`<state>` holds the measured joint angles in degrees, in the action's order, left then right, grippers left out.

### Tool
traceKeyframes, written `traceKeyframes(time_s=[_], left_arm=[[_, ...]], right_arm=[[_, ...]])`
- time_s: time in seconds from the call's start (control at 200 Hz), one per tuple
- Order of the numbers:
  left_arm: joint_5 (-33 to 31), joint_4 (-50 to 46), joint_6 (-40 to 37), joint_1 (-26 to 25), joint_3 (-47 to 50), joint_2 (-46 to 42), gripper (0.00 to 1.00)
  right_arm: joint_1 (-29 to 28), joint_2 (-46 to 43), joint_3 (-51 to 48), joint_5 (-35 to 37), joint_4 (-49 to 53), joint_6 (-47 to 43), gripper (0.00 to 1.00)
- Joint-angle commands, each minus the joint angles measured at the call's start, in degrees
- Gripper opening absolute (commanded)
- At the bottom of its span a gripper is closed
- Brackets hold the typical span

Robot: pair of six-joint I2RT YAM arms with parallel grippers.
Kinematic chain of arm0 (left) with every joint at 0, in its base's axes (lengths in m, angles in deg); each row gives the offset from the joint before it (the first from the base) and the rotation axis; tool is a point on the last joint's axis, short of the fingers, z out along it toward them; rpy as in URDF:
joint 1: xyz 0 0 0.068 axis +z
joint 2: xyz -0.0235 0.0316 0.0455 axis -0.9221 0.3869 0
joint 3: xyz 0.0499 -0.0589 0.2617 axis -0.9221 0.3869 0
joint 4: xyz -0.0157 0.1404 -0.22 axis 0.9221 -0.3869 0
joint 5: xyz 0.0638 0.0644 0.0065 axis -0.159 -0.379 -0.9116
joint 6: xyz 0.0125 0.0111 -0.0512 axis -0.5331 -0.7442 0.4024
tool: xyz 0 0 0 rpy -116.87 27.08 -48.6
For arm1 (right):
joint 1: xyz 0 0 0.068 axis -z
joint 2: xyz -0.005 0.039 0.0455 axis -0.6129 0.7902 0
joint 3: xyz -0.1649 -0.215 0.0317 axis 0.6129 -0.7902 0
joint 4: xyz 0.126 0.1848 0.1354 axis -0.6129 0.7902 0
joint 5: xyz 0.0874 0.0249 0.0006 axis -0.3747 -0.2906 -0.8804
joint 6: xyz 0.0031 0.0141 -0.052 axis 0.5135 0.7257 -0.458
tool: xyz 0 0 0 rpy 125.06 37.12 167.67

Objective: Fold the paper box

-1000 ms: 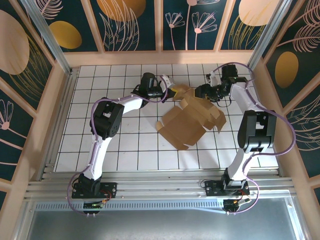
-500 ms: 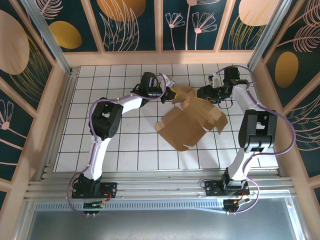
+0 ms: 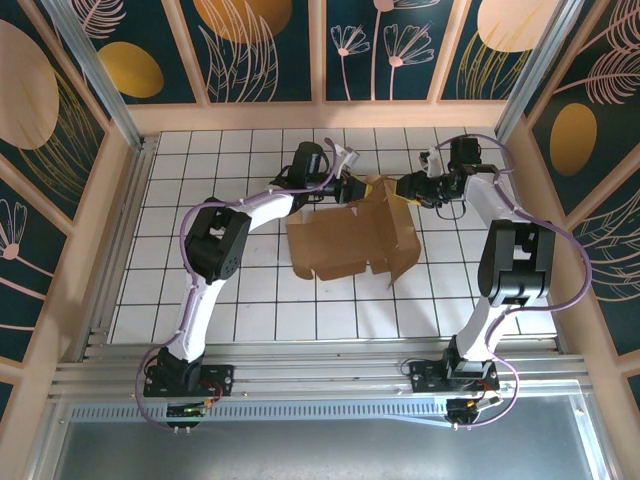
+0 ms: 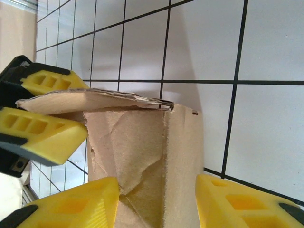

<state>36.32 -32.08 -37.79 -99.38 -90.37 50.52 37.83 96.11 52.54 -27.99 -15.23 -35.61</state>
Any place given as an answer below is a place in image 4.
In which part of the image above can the aluminium side rail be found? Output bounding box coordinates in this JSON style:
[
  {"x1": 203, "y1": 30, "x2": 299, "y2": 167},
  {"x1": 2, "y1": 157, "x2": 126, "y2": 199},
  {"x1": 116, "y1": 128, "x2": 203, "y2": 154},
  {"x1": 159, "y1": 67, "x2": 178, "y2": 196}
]
[{"x1": 22, "y1": 184, "x2": 40, "y2": 206}]

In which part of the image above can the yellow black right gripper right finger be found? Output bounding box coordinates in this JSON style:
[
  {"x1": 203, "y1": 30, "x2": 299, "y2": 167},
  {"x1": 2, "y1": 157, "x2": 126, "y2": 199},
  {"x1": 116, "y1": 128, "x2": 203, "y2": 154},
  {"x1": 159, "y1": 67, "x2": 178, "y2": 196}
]
[{"x1": 195, "y1": 173, "x2": 304, "y2": 228}]

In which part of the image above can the brown cardboard paper box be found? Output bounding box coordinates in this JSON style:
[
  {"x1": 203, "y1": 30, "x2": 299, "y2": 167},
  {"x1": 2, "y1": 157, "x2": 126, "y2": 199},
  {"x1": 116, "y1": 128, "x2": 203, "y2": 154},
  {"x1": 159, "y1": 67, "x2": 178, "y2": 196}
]
[{"x1": 15, "y1": 88, "x2": 205, "y2": 228}]

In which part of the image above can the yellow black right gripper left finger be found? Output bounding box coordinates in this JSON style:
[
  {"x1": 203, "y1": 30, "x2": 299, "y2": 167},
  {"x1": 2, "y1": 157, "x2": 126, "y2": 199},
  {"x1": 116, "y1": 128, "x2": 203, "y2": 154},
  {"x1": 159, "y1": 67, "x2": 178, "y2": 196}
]
[{"x1": 0, "y1": 176, "x2": 120, "y2": 228}]

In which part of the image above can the aluminium corner post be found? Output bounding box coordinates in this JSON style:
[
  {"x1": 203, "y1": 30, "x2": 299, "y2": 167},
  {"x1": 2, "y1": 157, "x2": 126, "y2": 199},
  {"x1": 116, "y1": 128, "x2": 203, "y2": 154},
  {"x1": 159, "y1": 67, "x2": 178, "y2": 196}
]
[{"x1": 0, "y1": 0, "x2": 39, "y2": 8}]

